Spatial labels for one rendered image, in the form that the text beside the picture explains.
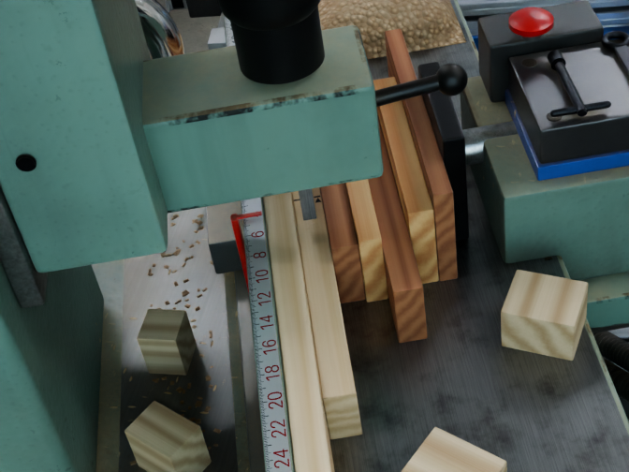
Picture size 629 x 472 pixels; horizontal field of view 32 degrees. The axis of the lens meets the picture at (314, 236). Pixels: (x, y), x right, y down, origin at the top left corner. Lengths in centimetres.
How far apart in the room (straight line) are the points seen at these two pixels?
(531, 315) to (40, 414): 31
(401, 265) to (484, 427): 11
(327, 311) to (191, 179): 12
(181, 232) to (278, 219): 25
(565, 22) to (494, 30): 5
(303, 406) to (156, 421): 18
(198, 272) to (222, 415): 16
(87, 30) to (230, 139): 12
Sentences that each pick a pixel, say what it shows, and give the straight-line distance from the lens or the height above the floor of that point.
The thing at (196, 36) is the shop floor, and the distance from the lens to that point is 278.
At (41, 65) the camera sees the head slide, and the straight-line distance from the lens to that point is 58.
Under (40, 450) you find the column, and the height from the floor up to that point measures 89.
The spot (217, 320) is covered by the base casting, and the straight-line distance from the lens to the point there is 89.
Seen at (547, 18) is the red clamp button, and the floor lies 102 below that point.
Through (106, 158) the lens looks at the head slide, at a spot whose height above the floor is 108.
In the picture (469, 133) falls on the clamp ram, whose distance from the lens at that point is 76.
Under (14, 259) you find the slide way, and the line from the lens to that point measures 65.
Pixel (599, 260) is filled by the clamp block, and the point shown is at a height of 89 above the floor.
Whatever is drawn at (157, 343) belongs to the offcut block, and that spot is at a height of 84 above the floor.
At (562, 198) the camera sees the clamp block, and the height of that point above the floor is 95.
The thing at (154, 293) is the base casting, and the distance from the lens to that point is 92.
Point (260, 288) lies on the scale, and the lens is 68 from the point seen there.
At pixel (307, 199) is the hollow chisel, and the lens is 72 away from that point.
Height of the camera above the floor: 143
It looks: 42 degrees down
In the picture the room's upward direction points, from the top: 10 degrees counter-clockwise
